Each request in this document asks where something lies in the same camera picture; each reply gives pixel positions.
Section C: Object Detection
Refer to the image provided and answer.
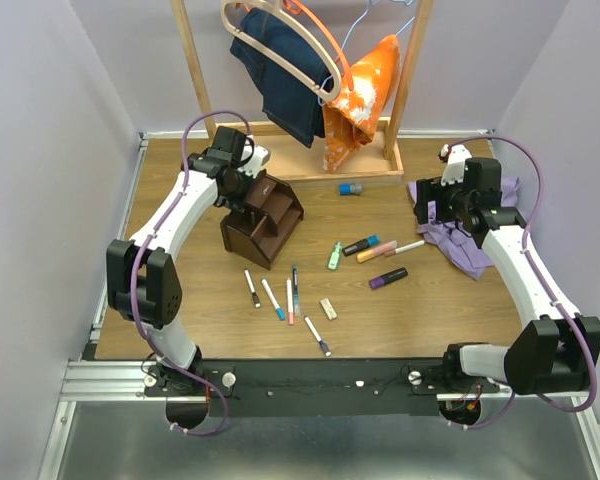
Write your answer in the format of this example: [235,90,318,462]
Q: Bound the white pen pink cap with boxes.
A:
[286,278,295,326]

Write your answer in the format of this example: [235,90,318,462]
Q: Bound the white marker black blue cap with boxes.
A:
[304,316,332,357]

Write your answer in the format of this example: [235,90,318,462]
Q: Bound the brown wooden desk organizer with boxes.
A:
[220,171,304,270]

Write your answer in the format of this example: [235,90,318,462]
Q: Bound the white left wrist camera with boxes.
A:
[239,145,271,178]

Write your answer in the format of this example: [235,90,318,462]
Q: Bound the wooden clothes rack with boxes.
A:
[171,1,433,183]

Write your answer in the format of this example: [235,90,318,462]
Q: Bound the small green bottle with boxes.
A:
[327,241,342,271]

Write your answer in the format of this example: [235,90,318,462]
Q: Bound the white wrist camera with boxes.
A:
[439,144,472,186]
[239,145,271,178]

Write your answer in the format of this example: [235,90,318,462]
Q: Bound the beige eraser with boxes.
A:
[320,298,337,321]

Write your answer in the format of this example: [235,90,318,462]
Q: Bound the light blue wire hanger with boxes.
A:
[317,0,417,107]

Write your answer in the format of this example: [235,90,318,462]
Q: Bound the dark blue jeans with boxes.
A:
[230,8,333,148]

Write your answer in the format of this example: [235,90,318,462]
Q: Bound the black highlighter purple cap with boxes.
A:
[369,267,408,290]

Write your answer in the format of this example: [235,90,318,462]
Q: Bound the black teal pen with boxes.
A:
[292,264,301,317]

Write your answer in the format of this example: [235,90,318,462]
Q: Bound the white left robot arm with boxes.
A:
[106,127,270,395]

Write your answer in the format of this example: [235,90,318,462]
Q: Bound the beige wooden hanger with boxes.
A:
[220,1,354,103]

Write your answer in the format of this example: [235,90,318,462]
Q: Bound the white marker pink cap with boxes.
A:
[384,240,426,257]

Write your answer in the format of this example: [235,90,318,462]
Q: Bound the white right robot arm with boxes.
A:
[414,145,600,395]

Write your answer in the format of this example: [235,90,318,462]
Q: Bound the orange white cloth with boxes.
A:
[322,34,401,173]

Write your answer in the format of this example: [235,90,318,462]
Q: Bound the pink highlighter orange cap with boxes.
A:
[356,240,397,263]

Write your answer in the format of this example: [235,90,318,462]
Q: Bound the black highlighter blue cap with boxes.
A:
[342,235,380,257]

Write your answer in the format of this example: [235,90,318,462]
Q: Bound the blue grey cylinder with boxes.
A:
[338,183,363,196]

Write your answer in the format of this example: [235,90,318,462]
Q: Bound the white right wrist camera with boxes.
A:
[439,144,472,186]

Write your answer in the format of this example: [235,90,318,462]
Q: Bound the purple cloth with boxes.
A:
[407,176,520,280]

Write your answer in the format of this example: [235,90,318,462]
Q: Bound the orange plastic hanger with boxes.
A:
[220,0,354,102]

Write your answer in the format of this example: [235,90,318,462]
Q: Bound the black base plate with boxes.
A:
[141,357,499,418]

